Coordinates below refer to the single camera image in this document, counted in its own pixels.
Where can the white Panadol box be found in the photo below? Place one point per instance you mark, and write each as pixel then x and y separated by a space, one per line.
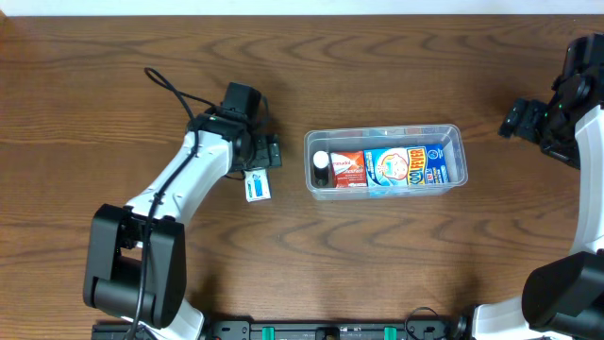
pixel 257 186

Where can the blue Kool Fever box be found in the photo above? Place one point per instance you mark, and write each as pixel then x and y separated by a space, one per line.
pixel 405 166

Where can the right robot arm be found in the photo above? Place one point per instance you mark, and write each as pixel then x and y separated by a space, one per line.
pixel 562 299

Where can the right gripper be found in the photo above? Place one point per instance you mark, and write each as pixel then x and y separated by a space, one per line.
pixel 521 119

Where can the dark bottle white cap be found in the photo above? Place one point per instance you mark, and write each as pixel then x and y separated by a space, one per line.
pixel 321 168

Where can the clear plastic container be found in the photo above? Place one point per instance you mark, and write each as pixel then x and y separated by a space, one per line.
pixel 361 138

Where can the black mounting rail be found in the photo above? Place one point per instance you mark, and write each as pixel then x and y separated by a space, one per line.
pixel 422 323

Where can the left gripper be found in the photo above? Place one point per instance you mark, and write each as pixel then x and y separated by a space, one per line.
pixel 272 151

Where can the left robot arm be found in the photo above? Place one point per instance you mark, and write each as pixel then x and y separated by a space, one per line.
pixel 136 267

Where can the red Panadol ActiFast box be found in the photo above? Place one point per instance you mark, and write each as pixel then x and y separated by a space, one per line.
pixel 348 169

